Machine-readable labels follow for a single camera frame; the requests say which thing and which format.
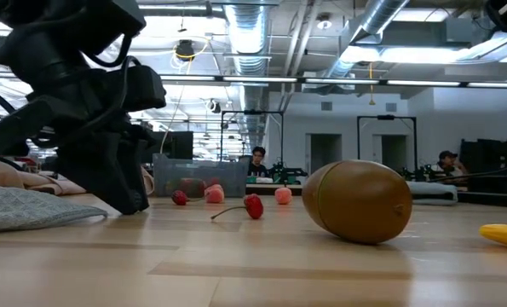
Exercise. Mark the blue-grey towel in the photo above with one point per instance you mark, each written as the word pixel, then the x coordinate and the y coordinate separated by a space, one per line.
pixel 432 192

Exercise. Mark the silver ceiling duct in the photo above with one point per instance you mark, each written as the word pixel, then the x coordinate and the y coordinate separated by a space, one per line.
pixel 381 15
pixel 248 34

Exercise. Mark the long ceiling light strip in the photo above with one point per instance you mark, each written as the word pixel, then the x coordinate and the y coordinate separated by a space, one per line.
pixel 257 79

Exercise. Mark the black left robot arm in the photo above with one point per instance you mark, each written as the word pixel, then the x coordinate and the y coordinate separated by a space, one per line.
pixel 65 21

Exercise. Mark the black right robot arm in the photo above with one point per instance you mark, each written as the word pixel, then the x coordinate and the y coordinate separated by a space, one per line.
pixel 504 21

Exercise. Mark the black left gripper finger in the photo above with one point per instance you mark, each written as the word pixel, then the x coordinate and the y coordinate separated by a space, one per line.
pixel 141 179
pixel 104 175

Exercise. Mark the grey fruit container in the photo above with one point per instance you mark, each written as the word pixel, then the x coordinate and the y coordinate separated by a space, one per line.
pixel 227 170

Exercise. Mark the brown kiwi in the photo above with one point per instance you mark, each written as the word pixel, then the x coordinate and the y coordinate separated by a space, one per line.
pixel 357 201

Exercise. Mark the pink peach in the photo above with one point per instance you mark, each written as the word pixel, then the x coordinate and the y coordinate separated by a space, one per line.
pixel 214 195
pixel 283 195

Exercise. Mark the person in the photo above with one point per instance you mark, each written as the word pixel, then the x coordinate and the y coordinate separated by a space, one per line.
pixel 449 164
pixel 257 162

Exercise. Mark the black background monitor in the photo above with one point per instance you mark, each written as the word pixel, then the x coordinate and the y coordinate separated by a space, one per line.
pixel 180 145

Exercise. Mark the black gantry frame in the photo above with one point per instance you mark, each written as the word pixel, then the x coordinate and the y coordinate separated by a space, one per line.
pixel 385 117
pixel 253 112

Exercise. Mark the light grey towel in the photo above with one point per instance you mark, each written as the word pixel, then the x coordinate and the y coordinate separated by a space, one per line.
pixel 23 209

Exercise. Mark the dark red cherry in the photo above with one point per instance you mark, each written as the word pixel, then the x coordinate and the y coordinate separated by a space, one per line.
pixel 179 197

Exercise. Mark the small yellow banana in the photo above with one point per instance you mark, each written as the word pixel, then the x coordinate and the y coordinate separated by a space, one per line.
pixel 504 235

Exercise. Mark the beige towel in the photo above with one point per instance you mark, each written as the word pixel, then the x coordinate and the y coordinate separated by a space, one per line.
pixel 1 175

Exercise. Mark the bright red cherry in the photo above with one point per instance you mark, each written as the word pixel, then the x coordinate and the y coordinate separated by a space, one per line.
pixel 254 206

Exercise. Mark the black cabinet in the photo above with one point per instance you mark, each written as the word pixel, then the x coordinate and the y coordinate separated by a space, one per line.
pixel 491 158

